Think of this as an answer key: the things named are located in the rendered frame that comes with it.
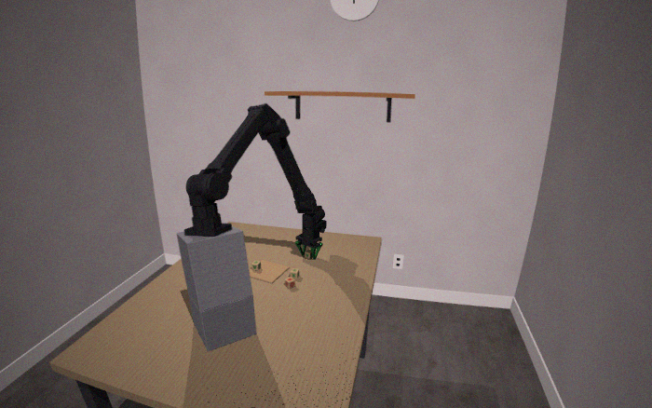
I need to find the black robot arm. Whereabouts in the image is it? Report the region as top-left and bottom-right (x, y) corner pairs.
(184, 103), (326, 238)

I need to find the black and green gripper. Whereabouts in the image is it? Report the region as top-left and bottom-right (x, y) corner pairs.
(295, 226), (323, 259)

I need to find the tan flat mat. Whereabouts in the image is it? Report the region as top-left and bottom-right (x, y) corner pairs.
(249, 260), (290, 283)

